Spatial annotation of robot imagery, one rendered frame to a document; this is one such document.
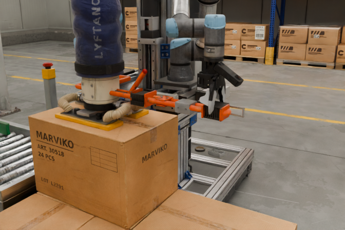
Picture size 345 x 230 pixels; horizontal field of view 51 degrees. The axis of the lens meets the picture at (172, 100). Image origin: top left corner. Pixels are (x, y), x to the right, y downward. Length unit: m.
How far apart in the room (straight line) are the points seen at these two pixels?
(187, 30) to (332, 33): 7.11
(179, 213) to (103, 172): 0.40
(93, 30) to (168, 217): 0.88
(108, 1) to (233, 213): 1.09
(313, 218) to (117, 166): 1.71
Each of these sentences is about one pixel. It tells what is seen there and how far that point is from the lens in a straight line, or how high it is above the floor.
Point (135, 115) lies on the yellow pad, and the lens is 1.71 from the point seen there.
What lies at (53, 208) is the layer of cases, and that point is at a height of 0.54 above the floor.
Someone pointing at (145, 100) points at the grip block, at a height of 1.07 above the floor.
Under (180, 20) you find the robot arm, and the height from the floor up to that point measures 1.40.
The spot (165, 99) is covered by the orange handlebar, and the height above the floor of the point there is 1.09.
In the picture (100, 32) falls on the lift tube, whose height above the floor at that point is 1.35.
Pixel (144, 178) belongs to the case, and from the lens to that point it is 1.63.
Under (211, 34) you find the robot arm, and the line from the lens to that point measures 1.33.
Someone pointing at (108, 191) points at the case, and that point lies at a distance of 1.62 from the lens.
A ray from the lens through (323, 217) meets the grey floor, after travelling 2.89.
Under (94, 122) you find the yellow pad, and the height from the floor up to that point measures 0.96.
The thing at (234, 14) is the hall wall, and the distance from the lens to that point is 10.26.
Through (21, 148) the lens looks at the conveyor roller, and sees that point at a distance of 2.60.
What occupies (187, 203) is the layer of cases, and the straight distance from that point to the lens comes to 1.81.
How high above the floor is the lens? 1.49
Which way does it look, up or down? 16 degrees down
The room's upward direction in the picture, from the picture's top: straight up
